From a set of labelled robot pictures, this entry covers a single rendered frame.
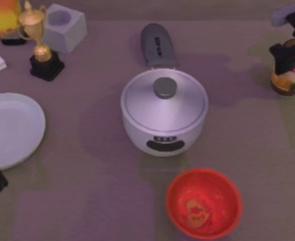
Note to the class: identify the silver pot lid gray knob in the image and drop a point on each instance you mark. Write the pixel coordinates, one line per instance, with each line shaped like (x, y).
(147, 105)

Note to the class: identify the white round plate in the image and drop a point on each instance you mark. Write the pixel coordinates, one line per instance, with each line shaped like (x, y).
(14, 130)

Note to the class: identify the red plastic bowl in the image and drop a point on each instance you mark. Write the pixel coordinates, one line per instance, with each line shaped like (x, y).
(212, 190)

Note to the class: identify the gold trophy black base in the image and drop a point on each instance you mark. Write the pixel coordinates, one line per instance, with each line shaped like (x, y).
(34, 22)

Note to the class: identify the orange yellow box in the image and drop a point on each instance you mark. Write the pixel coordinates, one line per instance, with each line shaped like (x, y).
(4, 17)

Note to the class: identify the gray cube holder round hole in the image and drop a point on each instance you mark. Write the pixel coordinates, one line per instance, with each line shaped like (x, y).
(69, 35)

